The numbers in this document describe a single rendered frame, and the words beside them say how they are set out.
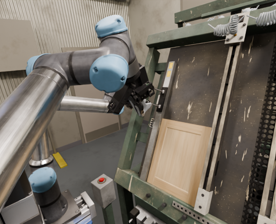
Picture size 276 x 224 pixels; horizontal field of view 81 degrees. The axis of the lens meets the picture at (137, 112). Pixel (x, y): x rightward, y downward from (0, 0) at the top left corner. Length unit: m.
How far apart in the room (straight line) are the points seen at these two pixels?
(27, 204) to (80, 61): 0.49
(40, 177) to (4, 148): 0.69
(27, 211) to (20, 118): 0.45
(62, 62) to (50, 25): 3.50
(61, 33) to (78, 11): 0.59
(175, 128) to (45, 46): 3.12
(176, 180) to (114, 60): 0.98
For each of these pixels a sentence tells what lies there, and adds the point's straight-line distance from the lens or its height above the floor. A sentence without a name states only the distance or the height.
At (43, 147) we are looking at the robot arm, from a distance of 1.01.
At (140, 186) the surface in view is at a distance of 1.31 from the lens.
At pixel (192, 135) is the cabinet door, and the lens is 1.14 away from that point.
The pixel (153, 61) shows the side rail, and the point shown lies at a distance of 1.54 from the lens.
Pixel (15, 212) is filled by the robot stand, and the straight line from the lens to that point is 0.68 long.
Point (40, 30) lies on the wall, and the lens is 3.82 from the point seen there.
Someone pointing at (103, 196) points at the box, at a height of 0.85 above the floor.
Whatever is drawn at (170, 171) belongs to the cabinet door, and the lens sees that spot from 1.21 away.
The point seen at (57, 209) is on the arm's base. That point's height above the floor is 1.09.
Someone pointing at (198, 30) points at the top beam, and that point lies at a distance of 1.35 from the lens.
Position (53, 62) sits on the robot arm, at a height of 1.76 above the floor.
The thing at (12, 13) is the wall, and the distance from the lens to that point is 3.82.
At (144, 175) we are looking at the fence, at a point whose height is 0.93.
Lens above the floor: 1.74
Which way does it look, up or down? 17 degrees down
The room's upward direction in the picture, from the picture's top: 6 degrees counter-clockwise
